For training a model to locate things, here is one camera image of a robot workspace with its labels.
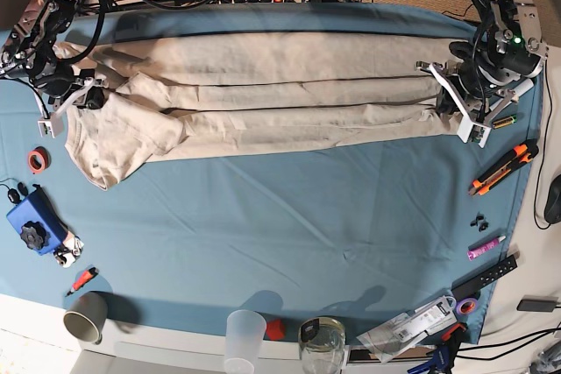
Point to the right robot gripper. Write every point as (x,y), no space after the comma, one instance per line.
(60,82)

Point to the red black small tool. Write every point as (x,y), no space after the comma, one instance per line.
(82,280)

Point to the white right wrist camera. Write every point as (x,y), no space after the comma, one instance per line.
(54,125)

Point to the black white marker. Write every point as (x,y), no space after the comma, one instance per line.
(522,88)

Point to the white small caster toy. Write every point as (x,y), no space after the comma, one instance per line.
(69,251)

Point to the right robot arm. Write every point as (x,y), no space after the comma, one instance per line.
(30,50)

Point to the orange black utility knife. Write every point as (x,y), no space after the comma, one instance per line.
(510,162)

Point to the orange tape roll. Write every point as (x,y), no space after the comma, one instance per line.
(38,159)

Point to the purple tape roll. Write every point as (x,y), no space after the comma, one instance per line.
(466,306)

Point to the blue orange bar clamp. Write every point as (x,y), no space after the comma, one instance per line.
(443,357)

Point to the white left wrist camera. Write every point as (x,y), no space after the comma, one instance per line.
(469,130)

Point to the blue box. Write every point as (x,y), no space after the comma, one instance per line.
(36,208)

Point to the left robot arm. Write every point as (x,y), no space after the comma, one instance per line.
(505,20)

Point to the packaged item in plastic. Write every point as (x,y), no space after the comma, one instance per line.
(405,331)

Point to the black perforated bar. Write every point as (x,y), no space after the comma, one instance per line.
(477,280)

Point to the red small block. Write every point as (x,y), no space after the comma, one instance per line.
(275,330)

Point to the grey mug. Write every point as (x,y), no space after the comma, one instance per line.
(85,319)

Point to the translucent plastic cup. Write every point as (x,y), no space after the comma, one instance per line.
(245,333)

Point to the small black clips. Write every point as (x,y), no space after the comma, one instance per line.
(479,222)

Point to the purple glue tube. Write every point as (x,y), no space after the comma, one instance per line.
(485,247)

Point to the AA battery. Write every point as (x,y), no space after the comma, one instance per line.
(504,121)

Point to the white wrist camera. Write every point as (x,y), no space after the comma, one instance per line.
(469,130)
(54,125)

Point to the glass jar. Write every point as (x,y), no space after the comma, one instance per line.
(321,345)

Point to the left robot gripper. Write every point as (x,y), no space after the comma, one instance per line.
(484,70)

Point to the beige T-shirt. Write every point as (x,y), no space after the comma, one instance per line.
(238,94)

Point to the black knob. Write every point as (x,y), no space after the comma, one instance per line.
(33,235)

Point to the blue table cloth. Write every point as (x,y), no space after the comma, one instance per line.
(360,232)

